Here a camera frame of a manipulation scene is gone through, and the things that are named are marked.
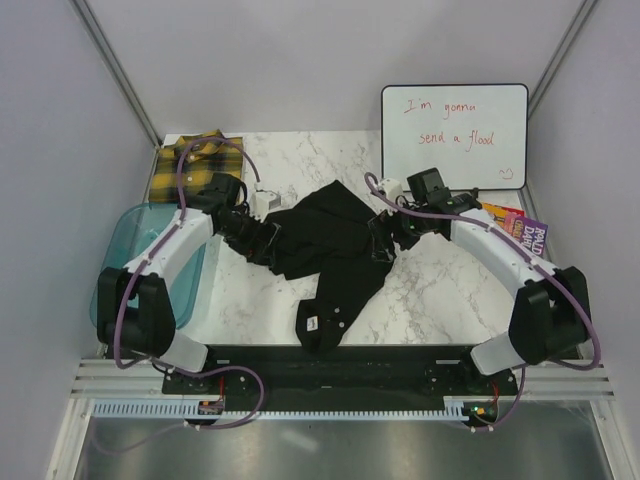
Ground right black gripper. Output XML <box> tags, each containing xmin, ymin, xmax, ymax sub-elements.
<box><xmin>369</xmin><ymin>195</ymin><xmax>429</xmax><ymax>262</ymax></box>

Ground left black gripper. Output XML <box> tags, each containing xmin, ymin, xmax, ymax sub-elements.
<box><xmin>217</xmin><ymin>205</ymin><xmax>280</xmax><ymax>268</ymax></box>

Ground black long sleeve shirt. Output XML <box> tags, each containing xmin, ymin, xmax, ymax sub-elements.
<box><xmin>245</xmin><ymin>181</ymin><xmax>396</xmax><ymax>355</ymax></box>

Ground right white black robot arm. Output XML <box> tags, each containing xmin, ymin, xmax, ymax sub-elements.
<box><xmin>364</xmin><ymin>168</ymin><xmax>601</xmax><ymax>394</ymax></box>

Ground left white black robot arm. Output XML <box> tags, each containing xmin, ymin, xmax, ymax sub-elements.
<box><xmin>96</xmin><ymin>174</ymin><xmax>281</xmax><ymax>393</ymax></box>

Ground yellow plaid folded shirt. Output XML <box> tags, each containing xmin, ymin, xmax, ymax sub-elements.
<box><xmin>148</xmin><ymin>130</ymin><xmax>244</xmax><ymax>204</ymax></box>

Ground teal transparent plastic bin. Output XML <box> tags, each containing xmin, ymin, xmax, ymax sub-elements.
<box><xmin>102</xmin><ymin>203</ymin><xmax>214</xmax><ymax>330</ymax></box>

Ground white dry-erase board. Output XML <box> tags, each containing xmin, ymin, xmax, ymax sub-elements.
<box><xmin>381</xmin><ymin>83</ymin><xmax>529</xmax><ymax>190</ymax></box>

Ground Roald Dahl paperback book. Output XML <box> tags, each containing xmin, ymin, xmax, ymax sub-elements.
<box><xmin>481</xmin><ymin>202</ymin><xmax>549</xmax><ymax>257</ymax></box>

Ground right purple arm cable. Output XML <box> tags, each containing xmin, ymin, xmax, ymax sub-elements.
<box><xmin>363</xmin><ymin>172</ymin><xmax>602</xmax><ymax>372</ymax></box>

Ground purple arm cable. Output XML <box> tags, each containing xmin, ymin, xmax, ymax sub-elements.
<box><xmin>363</xmin><ymin>172</ymin><xmax>602</xmax><ymax>372</ymax></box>
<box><xmin>113</xmin><ymin>138</ymin><xmax>264</xmax><ymax>371</ymax></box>

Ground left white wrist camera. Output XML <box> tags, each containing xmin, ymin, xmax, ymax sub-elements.
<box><xmin>249</xmin><ymin>190</ymin><xmax>282</xmax><ymax>219</ymax></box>

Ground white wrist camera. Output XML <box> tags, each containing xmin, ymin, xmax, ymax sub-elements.
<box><xmin>376</xmin><ymin>178</ymin><xmax>404</xmax><ymax>204</ymax></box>
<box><xmin>249</xmin><ymin>190</ymin><xmax>282</xmax><ymax>219</ymax></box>

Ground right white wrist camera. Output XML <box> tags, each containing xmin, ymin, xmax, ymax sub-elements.
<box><xmin>376</xmin><ymin>178</ymin><xmax>404</xmax><ymax>204</ymax></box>

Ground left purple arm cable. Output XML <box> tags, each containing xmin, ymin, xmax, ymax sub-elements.
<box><xmin>113</xmin><ymin>138</ymin><xmax>264</xmax><ymax>371</ymax></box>

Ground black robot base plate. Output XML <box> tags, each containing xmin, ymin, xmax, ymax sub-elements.
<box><xmin>162</xmin><ymin>345</ymin><xmax>517</xmax><ymax>411</ymax></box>

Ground aluminium frame rail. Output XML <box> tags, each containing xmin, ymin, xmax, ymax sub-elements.
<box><xmin>70</xmin><ymin>359</ymin><xmax>615</xmax><ymax>402</ymax></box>

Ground white slotted cable duct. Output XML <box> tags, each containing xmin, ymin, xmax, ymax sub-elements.
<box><xmin>91</xmin><ymin>399</ymin><xmax>469</xmax><ymax>422</ymax></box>

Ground left aluminium corner post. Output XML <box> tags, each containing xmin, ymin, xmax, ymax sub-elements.
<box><xmin>69</xmin><ymin>0</ymin><xmax>161</xmax><ymax>149</ymax></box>

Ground aluminium corner post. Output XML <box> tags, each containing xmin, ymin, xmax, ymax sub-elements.
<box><xmin>528</xmin><ymin>0</ymin><xmax>600</xmax><ymax>119</ymax></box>
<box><xmin>69</xmin><ymin>0</ymin><xmax>161</xmax><ymax>149</ymax></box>

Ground right aluminium corner post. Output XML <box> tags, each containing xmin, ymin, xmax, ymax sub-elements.
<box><xmin>528</xmin><ymin>0</ymin><xmax>600</xmax><ymax>119</ymax></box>

